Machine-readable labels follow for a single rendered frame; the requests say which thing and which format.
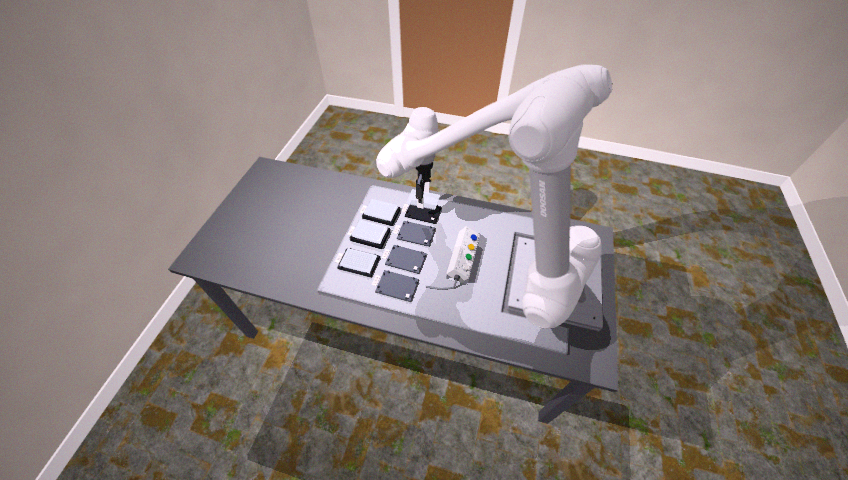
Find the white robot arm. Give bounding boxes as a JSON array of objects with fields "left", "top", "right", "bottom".
[{"left": 376, "top": 65, "right": 612, "bottom": 329}]

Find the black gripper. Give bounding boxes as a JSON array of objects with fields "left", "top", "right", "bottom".
[{"left": 415, "top": 162, "right": 433, "bottom": 208}]

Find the white button panel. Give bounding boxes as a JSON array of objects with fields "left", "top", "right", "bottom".
[{"left": 426, "top": 226, "right": 480, "bottom": 290}]

